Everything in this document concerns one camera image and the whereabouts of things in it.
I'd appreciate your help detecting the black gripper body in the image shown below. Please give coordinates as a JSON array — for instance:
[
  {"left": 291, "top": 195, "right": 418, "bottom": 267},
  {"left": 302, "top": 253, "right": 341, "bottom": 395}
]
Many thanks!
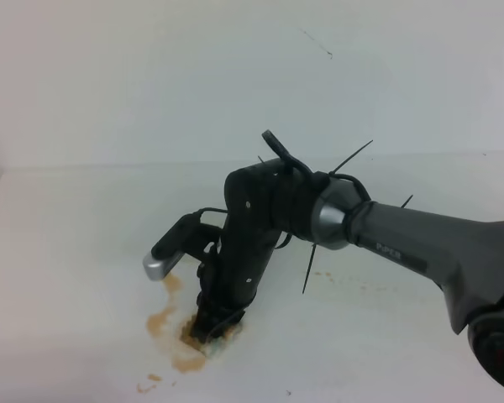
[{"left": 197, "top": 241, "right": 273, "bottom": 319}]

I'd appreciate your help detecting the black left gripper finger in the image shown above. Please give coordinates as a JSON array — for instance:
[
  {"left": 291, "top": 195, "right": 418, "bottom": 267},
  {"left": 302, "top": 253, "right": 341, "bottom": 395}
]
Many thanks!
[{"left": 190, "top": 309, "right": 218, "bottom": 340}]

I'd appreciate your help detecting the green stained rag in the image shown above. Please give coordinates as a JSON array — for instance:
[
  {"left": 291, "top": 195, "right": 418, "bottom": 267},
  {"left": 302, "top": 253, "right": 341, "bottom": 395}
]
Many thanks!
[{"left": 178, "top": 315, "right": 244, "bottom": 358}]

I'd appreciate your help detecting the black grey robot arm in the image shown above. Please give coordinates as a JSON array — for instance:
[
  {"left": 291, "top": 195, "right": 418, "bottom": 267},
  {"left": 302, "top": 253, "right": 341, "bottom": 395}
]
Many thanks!
[{"left": 191, "top": 131, "right": 504, "bottom": 387}]

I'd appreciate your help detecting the brown coffee puddle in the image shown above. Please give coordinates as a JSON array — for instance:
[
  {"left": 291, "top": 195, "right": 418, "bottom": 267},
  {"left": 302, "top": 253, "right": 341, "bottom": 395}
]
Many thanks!
[{"left": 145, "top": 274, "right": 207, "bottom": 374}]

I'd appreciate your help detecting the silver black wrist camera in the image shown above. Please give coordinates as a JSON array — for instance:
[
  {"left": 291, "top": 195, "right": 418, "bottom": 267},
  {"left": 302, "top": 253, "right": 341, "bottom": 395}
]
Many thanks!
[{"left": 143, "top": 210, "right": 223, "bottom": 281}]

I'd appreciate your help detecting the black camera cable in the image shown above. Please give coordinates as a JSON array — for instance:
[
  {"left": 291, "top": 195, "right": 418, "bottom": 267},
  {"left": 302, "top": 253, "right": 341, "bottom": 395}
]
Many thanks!
[{"left": 197, "top": 207, "right": 228, "bottom": 223}]

